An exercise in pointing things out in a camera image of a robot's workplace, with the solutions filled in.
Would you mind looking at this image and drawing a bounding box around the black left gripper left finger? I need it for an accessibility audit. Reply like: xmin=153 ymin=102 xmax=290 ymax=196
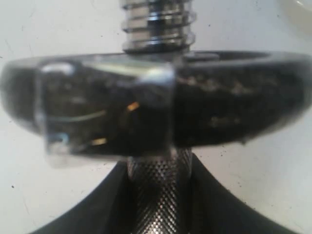
xmin=33 ymin=163 xmax=133 ymax=234

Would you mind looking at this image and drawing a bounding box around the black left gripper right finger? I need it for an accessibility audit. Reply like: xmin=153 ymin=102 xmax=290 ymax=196
xmin=190 ymin=154 xmax=296 ymax=234

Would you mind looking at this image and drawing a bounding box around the chrome dumbbell bar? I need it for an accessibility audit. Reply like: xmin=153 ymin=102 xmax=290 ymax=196
xmin=122 ymin=0 xmax=196 ymax=234

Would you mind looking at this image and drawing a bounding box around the black plate on right end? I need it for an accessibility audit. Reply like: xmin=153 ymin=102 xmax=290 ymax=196
xmin=0 ymin=51 xmax=312 ymax=166

